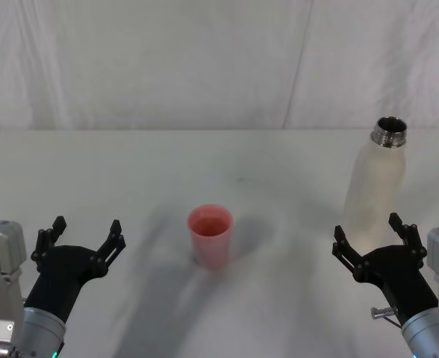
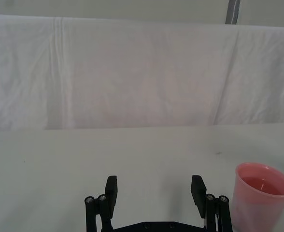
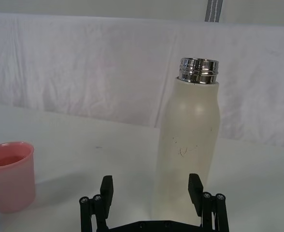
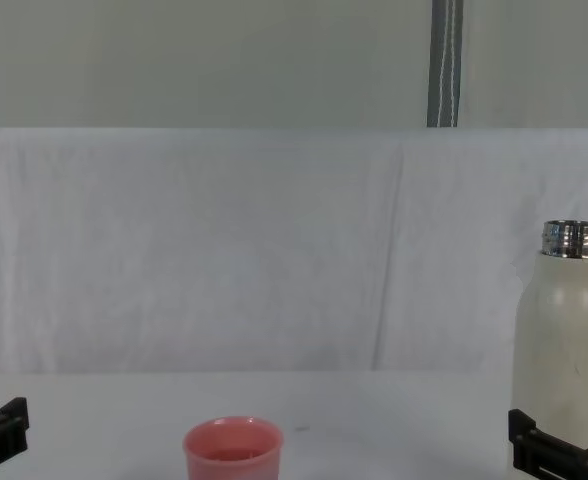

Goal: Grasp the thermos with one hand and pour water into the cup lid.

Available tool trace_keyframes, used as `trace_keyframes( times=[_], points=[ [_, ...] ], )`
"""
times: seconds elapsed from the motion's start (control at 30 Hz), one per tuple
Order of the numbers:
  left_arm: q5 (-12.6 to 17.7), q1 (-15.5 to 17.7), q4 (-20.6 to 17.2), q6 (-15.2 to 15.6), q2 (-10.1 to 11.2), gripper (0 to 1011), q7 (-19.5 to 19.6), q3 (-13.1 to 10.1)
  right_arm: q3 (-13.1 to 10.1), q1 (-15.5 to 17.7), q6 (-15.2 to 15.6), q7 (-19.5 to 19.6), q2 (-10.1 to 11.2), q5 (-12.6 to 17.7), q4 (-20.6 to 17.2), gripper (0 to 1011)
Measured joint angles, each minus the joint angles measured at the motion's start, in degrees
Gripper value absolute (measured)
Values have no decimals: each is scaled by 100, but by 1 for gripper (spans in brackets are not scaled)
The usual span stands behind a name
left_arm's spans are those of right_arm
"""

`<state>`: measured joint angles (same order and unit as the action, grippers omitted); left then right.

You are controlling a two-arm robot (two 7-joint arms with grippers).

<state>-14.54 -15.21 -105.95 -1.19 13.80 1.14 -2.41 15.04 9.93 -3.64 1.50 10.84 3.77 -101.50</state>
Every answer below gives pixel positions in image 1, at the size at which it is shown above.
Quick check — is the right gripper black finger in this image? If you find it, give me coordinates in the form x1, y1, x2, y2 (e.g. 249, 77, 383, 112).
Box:
331, 224, 372, 283
387, 212, 429, 268

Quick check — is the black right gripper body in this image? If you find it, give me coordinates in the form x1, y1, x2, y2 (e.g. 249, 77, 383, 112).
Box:
363, 245, 439, 327

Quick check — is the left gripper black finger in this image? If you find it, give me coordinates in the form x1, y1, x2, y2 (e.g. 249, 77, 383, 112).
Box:
31, 215, 68, 275
89, 219, 127, 279

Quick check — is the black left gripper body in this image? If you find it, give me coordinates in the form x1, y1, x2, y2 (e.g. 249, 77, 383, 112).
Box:
24, 245, 98, 322

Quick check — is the cream vacuum bottle steel neck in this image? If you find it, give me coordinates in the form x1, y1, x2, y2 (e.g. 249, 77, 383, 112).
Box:
343, 116, 408, 257

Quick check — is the white table cloth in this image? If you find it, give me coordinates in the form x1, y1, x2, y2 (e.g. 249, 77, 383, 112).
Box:
0, 128, 439, 358

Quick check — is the pink plastic cup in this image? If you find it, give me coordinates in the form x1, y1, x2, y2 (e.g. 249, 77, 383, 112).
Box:
187, 204, 234, 271

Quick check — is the white wrinkled curtain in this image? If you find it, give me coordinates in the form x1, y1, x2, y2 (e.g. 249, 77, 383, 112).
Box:
0, 0, 439, 131

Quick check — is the thin cable with silver plug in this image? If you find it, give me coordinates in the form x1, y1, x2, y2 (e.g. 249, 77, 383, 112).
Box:
370, 305, 404, 330

